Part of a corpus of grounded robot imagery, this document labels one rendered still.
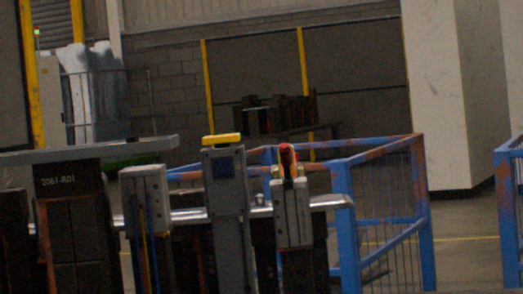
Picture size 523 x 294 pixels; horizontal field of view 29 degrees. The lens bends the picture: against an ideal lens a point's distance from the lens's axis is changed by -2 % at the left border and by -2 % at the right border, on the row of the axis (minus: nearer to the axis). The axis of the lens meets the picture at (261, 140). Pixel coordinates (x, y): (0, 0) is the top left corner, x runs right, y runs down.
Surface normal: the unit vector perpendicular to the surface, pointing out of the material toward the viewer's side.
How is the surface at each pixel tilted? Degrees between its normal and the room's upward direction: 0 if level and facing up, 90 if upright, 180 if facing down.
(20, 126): 90
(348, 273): 90
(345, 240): 90
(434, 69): 90
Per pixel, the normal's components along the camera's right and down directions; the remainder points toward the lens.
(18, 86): 0.94, -0.07
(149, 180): -0.02, 0.06
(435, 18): -0.41, 0.09
